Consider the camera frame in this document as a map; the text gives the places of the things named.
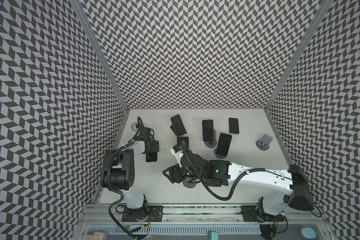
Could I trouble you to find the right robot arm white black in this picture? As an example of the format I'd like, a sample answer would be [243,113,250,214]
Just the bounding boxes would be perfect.
[163,160,315,221]

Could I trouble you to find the grey round stand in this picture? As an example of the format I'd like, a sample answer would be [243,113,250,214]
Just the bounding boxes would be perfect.
[183,179,197,189]
[214,149,227,159]
[204,129,218,149]
[256,134,273,151]

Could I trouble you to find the teal phone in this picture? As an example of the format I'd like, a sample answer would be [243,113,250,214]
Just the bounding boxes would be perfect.
[229,118,240,135]
[170,114,187,136]

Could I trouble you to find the silver aluminium corner post right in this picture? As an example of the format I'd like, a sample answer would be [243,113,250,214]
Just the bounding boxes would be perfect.
[265,0,334,112]

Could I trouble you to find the purple edged phone black stand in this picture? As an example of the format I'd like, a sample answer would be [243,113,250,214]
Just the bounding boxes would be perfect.
[177,136,189,149]

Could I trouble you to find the silver aluminium corner post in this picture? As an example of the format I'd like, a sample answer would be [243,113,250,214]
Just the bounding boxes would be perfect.
[265,0,334,112]
[70,0,129,112]

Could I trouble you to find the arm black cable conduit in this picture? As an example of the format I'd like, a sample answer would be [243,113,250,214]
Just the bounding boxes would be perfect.
[106,116,155,240]
[181,140,292,201]

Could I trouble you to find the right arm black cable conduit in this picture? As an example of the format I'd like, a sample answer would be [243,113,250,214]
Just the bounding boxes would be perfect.
[181,140,292,201]

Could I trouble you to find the teal phone on black stand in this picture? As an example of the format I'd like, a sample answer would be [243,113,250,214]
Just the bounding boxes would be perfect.
[170,114,187,136]

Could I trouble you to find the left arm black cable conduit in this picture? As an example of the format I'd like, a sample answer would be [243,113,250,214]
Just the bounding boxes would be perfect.
[106,116,155,240]

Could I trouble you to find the silver aluminium corner post left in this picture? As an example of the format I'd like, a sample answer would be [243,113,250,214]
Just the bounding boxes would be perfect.
[70,0,129,112]

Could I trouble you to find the spice jar with black lid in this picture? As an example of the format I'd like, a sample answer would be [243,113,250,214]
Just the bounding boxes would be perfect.
[131,122,141,132]

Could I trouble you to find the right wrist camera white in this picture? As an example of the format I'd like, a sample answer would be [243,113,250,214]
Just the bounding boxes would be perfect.
[170,144,184,168]

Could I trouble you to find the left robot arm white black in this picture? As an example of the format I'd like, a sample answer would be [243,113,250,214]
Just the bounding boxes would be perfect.
[100,123,160,222]

